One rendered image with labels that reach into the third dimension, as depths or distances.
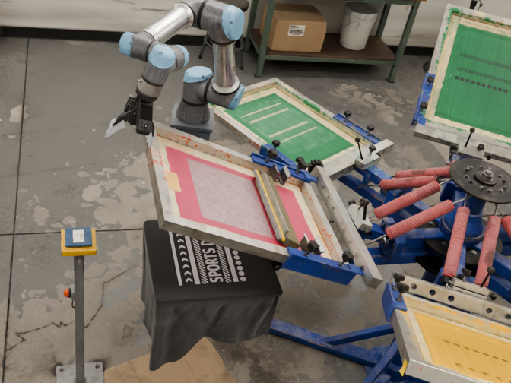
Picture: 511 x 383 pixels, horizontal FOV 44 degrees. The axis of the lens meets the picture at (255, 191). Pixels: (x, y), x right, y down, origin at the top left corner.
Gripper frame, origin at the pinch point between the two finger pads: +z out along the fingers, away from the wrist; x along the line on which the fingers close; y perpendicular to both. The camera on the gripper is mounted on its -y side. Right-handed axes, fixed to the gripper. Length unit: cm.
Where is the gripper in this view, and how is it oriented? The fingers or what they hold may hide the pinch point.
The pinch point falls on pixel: (127, 145)
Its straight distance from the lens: 211.0
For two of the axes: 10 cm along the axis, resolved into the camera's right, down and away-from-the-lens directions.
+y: -2.4, -6.3, 7.4
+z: -4.4, 7.5, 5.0
